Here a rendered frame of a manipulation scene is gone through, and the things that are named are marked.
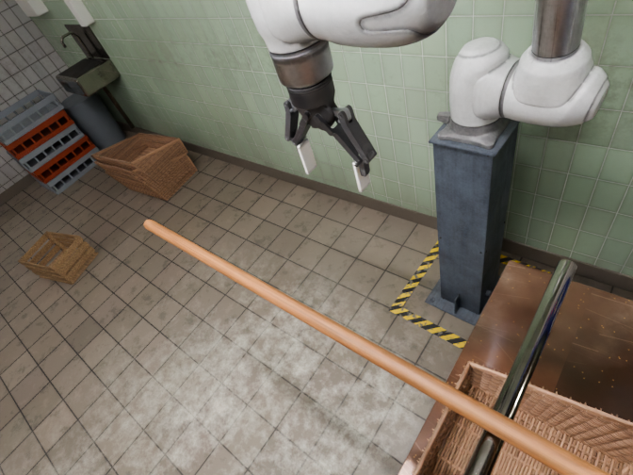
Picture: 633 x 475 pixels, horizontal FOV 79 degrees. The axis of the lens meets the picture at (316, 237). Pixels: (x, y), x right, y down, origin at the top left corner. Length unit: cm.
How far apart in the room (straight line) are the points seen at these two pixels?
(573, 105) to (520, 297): 63
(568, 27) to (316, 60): 64
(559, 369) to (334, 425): 99
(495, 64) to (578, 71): 20
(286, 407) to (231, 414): 29
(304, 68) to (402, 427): 157
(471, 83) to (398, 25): 78
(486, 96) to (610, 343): 80
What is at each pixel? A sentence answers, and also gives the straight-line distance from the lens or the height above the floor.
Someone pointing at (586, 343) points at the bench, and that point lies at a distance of 142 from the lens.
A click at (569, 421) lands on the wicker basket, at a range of 121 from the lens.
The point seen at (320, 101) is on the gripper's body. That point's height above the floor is 151.
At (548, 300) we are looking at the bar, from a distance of 76.
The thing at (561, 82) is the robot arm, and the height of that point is 124.
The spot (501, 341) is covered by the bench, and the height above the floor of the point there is 58.
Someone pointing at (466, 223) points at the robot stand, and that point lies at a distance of 156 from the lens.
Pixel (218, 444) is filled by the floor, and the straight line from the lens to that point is 211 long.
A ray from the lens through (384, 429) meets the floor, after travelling 188.
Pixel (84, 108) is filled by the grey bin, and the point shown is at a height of 49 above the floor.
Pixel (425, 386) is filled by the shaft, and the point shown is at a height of 120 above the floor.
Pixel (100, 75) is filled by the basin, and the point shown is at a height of 81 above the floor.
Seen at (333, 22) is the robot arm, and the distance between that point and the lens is 49.
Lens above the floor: 181
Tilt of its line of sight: 46 degrees down
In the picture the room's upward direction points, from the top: 22 degrees counter-clockwise
